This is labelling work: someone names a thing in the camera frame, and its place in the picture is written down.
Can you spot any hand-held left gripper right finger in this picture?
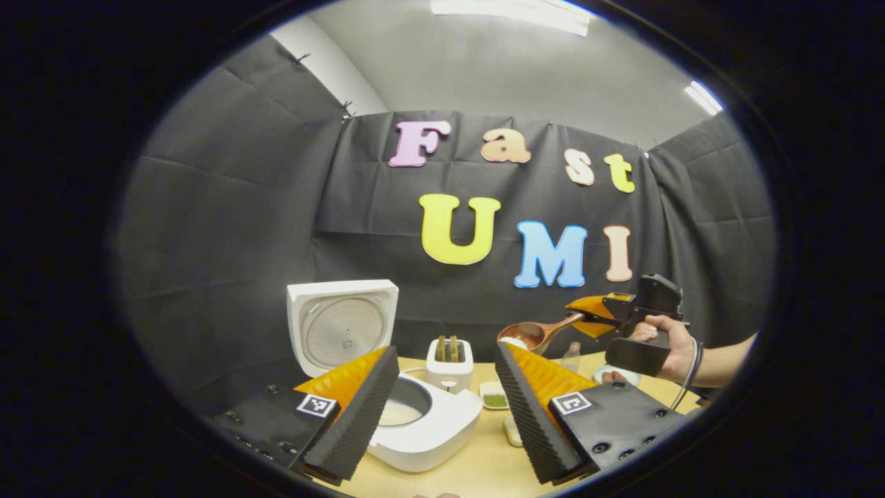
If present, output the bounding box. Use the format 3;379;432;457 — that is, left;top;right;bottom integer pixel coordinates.
494;340;691;485

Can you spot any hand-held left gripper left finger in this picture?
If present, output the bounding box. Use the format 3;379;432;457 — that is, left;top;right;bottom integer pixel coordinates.
207;344;402;487

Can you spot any wooden spoon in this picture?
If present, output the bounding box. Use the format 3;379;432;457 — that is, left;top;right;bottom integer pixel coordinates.
496;312;589;356

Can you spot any white rice cooker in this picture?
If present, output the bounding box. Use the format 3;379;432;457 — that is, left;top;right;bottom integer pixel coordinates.
286;279;484;474

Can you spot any white divided grain dish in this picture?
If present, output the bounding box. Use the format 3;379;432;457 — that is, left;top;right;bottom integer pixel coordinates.
478;380;512;411

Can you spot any pale green plate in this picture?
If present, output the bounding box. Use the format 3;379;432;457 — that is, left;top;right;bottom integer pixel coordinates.
593;364;642;387

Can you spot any white toaster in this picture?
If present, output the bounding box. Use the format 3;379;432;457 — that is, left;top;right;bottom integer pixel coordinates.
425;335;476;394

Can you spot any small ceiling light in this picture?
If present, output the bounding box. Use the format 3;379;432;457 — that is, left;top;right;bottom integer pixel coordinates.
684;80;725;116

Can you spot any black backdrop cloth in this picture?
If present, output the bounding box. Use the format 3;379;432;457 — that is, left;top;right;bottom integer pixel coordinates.
116;35;776;416

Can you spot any long ceiling light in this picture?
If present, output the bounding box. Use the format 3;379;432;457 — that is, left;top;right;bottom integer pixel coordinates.
429;0;593;37

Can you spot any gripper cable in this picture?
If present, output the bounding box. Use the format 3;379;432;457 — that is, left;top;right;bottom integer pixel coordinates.
669;338;705;413

